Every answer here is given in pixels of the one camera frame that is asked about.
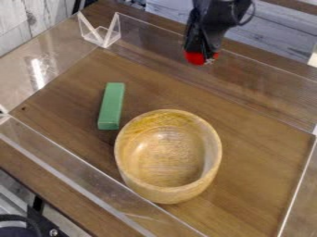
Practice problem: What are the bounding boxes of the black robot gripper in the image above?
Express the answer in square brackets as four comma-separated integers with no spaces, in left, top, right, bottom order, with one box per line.
[184,0,253,65]

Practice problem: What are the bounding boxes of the red plush strawberry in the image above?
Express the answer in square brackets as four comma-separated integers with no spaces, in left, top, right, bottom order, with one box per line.
[185,52,220,66]

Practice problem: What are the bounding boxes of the clear acrylic tray walls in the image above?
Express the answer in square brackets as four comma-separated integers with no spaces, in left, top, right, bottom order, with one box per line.
[0,14,317,237]

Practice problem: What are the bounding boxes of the green rectangular block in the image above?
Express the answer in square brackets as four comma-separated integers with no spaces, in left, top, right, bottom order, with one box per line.
[98,82,126,130]

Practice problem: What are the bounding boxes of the wooden bowl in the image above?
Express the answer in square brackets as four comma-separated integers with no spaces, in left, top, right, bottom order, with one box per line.
[114,109,224,205]

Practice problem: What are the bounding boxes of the black clamp mount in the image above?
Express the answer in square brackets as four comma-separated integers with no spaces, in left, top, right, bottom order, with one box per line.
[0,197,70,237]

